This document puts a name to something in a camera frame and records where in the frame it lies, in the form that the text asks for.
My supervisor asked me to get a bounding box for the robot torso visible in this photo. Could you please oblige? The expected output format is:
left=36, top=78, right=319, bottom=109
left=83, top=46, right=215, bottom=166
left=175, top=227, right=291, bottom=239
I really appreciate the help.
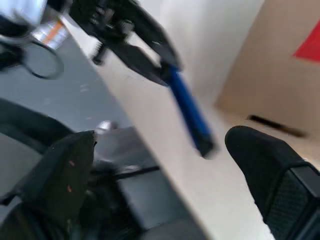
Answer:
left=0, top=97, right=193, bottom=240

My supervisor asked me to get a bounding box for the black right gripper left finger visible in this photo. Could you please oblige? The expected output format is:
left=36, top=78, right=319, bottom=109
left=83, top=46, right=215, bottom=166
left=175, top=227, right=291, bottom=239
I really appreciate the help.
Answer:
left=7, top=129, right=98, bottom=240

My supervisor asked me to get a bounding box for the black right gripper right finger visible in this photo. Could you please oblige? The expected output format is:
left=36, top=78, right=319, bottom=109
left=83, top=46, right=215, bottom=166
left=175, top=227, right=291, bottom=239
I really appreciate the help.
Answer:
left=224, top=126, right=320, bottom=240

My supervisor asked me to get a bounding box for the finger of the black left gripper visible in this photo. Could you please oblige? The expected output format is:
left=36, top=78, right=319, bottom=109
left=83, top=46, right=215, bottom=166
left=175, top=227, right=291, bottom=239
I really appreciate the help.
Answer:
left=119, top=42, right=171, bottom=87
left=134, top=0, right=185, bottom=72

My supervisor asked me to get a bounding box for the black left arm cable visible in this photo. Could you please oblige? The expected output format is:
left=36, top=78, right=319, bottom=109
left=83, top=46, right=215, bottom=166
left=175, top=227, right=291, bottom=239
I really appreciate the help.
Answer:
left=0, top=32, right=65, bottom=80

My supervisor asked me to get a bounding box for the brown cardboard box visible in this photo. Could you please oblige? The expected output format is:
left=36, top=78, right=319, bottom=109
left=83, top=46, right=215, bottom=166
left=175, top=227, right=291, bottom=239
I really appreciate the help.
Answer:
left=215, top=0, right=320, bottom=163

